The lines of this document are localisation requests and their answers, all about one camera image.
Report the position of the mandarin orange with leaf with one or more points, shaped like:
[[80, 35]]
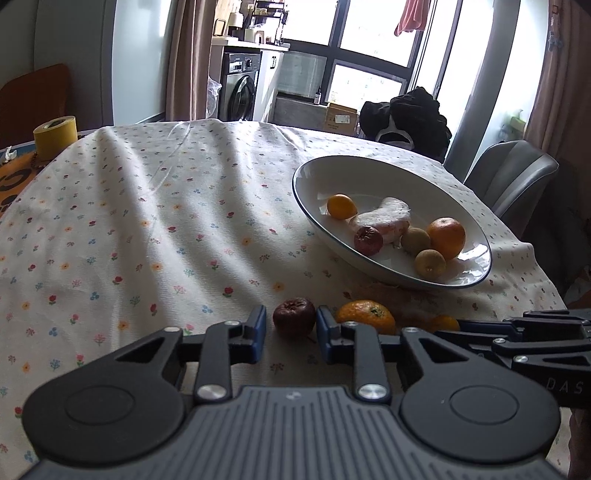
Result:
[[370, 313]]

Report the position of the wrapped pink sausage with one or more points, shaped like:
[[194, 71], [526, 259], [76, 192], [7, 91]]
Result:
[[392, 219]]

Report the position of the yellow tape roll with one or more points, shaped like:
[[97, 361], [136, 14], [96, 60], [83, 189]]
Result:
[[53, 137]]

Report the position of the white refrigerator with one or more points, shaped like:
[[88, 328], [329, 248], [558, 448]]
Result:
[[116, 53]]

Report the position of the clear plastic bag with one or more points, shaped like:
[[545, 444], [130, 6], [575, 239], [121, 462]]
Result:
[[212, 97]]

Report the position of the brown kiwi fruit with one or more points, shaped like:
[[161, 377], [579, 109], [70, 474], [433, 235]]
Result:
[[415, 240], [430, 264]]

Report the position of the floral white tablecloth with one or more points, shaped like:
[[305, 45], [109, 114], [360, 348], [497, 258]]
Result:
[[137, 228]]

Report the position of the dark grey chair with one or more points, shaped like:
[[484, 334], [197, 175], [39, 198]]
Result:
[[510, 178]]

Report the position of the cardboard box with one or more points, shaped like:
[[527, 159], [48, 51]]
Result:
[[340, 120]]

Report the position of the orange wooden chair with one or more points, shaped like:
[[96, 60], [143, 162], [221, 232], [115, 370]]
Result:
[[30, 100]]

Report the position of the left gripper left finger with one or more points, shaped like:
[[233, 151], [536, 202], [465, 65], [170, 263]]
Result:
[[226, 344]]

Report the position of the small orange kumquat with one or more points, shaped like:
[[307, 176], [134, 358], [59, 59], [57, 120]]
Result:
[[341, 207]]

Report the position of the small round orange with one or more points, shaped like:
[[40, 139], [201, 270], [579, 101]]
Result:
[[443, 323]]

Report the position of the silver washing machine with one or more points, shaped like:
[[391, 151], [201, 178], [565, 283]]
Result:
[[239, 76]]

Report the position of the white bowl with dark rim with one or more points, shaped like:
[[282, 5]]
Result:
[[368, 182]]

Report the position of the red hanging garment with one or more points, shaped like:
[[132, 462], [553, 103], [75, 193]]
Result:
[[414, 17]]

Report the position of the pink brown curtain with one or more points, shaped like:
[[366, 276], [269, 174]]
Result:
[[188, 61]]

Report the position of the white kitchen cabinet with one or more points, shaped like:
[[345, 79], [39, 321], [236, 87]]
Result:
[[266, 88]]

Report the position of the dark red small apple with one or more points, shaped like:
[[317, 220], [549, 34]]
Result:
[[368, 241]]

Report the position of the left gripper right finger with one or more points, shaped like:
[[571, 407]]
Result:
[[357, 345]]

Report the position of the black clothes pile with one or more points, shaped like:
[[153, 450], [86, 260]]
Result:
[[411, 121]]

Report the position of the large orange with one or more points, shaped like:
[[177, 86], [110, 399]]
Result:
[[448, 237]]

